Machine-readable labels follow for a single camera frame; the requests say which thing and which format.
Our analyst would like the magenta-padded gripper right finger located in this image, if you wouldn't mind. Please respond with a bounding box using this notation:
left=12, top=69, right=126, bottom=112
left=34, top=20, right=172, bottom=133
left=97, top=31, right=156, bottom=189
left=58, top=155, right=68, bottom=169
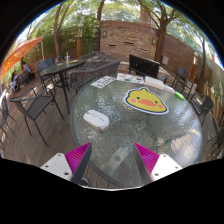
left=132, top=142, right=183, bottom=186

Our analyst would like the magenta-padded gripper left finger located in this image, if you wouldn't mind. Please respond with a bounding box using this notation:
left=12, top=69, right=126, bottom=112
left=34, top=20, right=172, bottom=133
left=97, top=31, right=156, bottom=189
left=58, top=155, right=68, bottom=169
left=40, top=142, right=93, bottom=186

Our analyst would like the white computer mouse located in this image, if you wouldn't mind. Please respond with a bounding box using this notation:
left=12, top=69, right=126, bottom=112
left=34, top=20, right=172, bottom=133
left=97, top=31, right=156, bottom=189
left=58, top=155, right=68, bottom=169
left=82, top=109, right=110, bottom=132

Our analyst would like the yellow duck mouse pad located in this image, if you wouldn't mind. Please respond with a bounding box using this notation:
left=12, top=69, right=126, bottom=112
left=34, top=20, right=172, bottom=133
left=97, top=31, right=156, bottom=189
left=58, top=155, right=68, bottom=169
left=123, top=87, right=170, bottom=116

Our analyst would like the grey metal mesh chair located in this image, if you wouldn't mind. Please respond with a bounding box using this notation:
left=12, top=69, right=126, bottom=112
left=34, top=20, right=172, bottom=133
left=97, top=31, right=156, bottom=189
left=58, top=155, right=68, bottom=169
left=8, top=87, right=65, bottom=148

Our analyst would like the green highlighter pen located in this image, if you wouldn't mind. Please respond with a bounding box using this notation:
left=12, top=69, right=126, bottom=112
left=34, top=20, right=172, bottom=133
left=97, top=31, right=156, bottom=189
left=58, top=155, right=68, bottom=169
left=173, top=91, right=186, bottom=101

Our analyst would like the small closed book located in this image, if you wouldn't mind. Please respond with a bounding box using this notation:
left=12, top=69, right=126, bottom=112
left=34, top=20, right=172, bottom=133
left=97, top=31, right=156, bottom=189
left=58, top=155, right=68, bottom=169
left=163, top=84, right=176, bottom=94

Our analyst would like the black metal round chair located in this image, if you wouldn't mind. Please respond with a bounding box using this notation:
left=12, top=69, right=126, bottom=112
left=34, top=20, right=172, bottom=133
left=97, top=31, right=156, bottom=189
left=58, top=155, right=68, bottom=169
left=189, top=92, right=215, bottom=128

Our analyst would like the white license plate sign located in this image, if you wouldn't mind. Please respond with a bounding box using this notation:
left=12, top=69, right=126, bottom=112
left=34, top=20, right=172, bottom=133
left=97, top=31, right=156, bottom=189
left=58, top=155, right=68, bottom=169
left=89, top=75, right=116, bottom=90

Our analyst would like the dark slatted patio chair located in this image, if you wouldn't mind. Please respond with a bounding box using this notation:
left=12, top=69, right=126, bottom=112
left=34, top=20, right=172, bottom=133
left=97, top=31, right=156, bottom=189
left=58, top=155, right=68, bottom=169
left=172, top=66, right=191, bottom=91
left=181, top=79, right=198, bottom=101

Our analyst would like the colourful sticker sheet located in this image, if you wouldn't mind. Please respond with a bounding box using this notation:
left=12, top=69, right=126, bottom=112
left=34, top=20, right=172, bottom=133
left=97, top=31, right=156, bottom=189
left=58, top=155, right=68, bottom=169
left=116, top=72, right=145, bottom=85

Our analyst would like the grey wicker chair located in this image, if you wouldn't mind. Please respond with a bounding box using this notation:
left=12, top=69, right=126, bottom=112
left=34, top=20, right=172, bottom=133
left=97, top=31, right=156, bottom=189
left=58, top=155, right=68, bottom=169
left=78, top=50, right=108, bottom=71
left=68, top=59, right=122, bottom=96

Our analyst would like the dark patio table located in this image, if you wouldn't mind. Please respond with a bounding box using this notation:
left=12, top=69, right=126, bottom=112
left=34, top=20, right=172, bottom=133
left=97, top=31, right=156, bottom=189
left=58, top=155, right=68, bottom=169
left=39, top=59, right=87, bottom=116

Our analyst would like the person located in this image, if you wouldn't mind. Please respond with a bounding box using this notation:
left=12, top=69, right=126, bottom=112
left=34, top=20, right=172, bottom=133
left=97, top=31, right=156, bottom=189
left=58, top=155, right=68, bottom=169
left=9, top=71, right=21, bottom=93
left=20, top=60, right=32, bottom=75

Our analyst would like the blue-grey patio chair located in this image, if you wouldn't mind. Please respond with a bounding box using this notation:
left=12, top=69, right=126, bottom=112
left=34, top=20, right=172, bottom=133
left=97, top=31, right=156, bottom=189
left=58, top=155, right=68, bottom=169
left=36, top=56, right=56, bottom=88

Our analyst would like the tree trunk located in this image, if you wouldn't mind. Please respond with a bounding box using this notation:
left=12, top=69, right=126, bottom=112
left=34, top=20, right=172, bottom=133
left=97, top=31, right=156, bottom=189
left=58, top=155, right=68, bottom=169
left=138, top=0, right=178, bottom=64
left=53, top=1, right=76, bottom=58
left=96, top=0, right=106, bottom=51

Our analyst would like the orange patio umbrella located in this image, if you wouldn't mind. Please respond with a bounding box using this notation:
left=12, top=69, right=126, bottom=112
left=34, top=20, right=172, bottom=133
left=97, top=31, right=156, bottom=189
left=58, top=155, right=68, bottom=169
left=0, top=36, right=44, bottom=81

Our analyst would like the wooden lamp post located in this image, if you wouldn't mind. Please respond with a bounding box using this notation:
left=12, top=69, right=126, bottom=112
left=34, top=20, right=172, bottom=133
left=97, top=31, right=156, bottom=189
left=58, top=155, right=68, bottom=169
left=189, top=51, right=199, bottom=82
left=76, top=22, right=84, bottom=60

